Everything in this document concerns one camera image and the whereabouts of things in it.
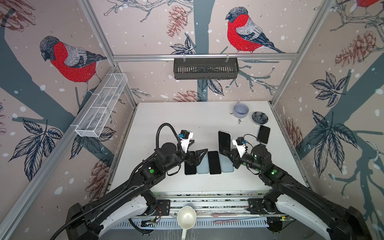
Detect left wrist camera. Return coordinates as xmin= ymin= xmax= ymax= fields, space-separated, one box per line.
xmin=179 ymin=130 xmax=194 ymax=153

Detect white ladle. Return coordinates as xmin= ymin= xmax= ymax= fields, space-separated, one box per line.
xmin=177 ymin=206 xmax=197 ymax=240

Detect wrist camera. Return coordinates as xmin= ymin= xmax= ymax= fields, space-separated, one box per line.
xmin=179 ymin=130 xmax=194 ymax=153
xmin=232 ymin=137 xmax=247 ymax=158

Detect black phone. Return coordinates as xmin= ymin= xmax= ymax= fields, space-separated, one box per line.
xmin=257 ymin=126 xmax=271 ymax=145
xmin=218 ymin=131 xmax=232 ymax=155
xmin=184 ymin=162 xmax=197 ymax=176
xmin=208 ymin=151 xmax=222 ymax=175

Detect lavender cup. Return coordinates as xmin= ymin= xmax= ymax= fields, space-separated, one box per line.
xmin=233 ymin=102 xmax=249 ymax=119

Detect black hanging wire basket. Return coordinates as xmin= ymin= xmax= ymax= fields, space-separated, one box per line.
xmin=174 ymin=58 xmax=239 ymax=80

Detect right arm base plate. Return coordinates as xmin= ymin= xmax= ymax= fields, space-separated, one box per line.
xmin=247 ymin=198 xmax=286 ymax=216

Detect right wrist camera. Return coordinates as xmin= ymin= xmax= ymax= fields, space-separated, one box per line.
xmin=232 ymin=137 xmax=247 ymax=158

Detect white mesh wall shelf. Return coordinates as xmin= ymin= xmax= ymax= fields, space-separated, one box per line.
xmin=75 ymin=73 xmax=128 ymax=138

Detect light blue phone case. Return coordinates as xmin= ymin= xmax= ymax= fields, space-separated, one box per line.
xmin=197 ymin=154 xmax=210 ymax=175

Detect red pen on rail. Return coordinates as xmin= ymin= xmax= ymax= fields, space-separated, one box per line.
xmin=214 ymin=219 xmax=242 ymax=225

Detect dark grey small bowl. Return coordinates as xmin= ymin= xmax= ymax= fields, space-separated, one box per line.
xmin=252 ymin=112 xmax=269 ymax=125

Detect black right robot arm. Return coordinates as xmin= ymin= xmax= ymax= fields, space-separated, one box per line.
xmin=219 ymin=144 xmax=372 ymax=240

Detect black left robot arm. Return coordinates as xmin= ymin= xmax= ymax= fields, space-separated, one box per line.
xmin=51 ymin=123 xmax=208 ymax=240

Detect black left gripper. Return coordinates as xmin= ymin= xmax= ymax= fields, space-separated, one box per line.
xmin=163 ymin=146 xmax=208 ymax=173

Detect white phone case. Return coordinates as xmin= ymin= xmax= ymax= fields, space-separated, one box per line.
xmin=219 ymin=154 xmax=234 ymax=173

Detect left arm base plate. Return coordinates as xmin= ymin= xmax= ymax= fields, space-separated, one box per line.
xmin=143 ymin=200 xmax=171 ymax=216

